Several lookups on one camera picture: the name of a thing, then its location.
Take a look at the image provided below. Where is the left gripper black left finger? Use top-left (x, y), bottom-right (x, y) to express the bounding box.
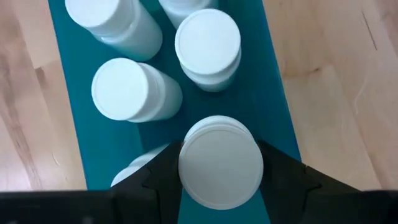
top-left (0, 140), bottom-right (185, 224)

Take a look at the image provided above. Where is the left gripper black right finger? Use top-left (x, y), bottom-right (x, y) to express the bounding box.
top-left (257, 139), bottom-right (398, 224)

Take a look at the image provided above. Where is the white pill bottle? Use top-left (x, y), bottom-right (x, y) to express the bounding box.
top-left (177, 114), bottom-right (265, 211)
top-left (91, 57), bottom-right (183, 123)
top-left (64, 0), bottom-right (164, 62)
top-left (157, 0), bottom-right (218, 29)
top-left (110, 142), bottom-right (170, 188)
top-left (174, 8), bottom-right (243, 93)

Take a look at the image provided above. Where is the teal plastic basket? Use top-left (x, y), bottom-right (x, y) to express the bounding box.
top-left (47, 0), bottom-right (302, 224)

